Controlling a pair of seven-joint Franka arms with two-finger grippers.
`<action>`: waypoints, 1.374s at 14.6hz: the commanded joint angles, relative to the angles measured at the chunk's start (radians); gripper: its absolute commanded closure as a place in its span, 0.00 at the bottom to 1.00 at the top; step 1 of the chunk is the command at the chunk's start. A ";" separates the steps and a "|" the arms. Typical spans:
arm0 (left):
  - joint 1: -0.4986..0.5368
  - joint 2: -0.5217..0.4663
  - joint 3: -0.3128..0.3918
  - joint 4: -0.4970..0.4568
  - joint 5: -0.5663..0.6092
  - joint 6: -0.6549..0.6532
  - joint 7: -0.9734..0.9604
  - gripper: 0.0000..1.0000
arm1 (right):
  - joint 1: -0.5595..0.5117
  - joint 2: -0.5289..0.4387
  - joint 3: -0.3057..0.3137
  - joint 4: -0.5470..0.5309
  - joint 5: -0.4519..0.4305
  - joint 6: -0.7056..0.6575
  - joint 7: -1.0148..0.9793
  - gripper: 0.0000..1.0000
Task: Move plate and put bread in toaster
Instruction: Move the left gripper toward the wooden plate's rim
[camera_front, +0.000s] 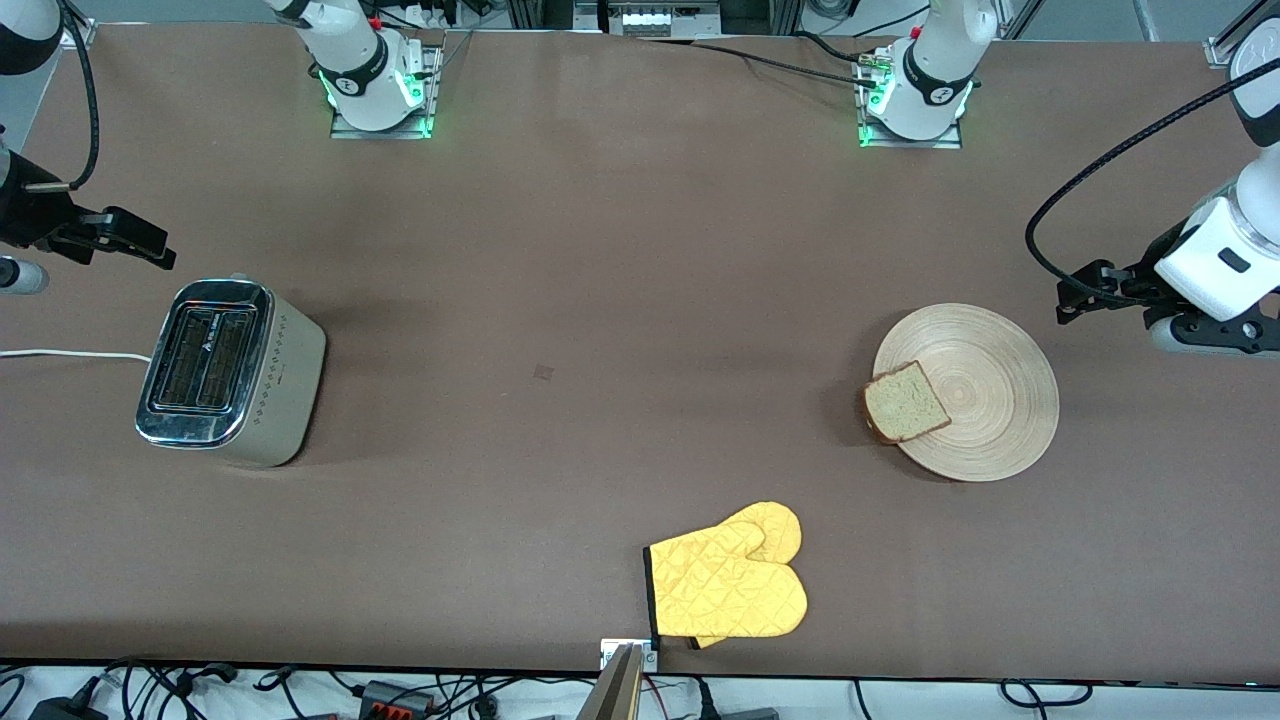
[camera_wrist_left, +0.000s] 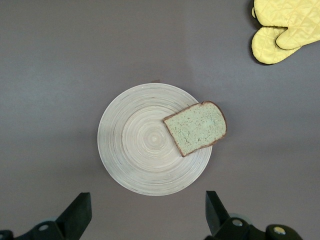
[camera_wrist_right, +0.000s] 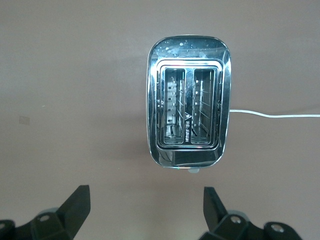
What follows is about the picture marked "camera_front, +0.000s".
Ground black looped floor cable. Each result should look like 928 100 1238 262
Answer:
1000 680 1093 709

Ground round wooden plate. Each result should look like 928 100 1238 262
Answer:
872 303 1060 483

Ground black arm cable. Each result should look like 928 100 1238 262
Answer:
20 0 101 193
1025 55 1280 303

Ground white power strip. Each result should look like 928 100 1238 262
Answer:
598 0 723 38

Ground white toaster power cable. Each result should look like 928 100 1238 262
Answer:
0 349 153 363

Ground black device with orange clips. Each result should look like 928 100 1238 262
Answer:
358 680 438 717

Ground small silver edge bracket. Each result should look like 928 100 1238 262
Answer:
600 638 661 671

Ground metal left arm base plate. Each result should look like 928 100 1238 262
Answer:
858 45 963 151

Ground black power adapter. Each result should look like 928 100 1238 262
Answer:
28 695 109 720

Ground silver beige two-slot toaster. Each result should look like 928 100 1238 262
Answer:
135 275 328 469

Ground short thick black table cable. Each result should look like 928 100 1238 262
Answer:
795 30 881 69

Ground brown-crusted bread slice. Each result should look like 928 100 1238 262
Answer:
863 360 953 445

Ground aluminium corner profile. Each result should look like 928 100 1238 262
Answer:
1205 0 1280 69

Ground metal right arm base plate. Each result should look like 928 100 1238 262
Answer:
330 45 441 141

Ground yellow quilted oven mitt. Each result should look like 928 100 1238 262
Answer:
643 501 809 650

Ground long thin black table cable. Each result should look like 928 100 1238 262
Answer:
640 35 881 86

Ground aluminium frame post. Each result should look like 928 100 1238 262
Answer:
505 0 576 31

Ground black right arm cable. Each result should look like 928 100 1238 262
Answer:
20 0 101 193

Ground tan metal bar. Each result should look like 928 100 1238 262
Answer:
575 643 646 720

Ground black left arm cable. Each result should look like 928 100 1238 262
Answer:
1025 55 1280 303

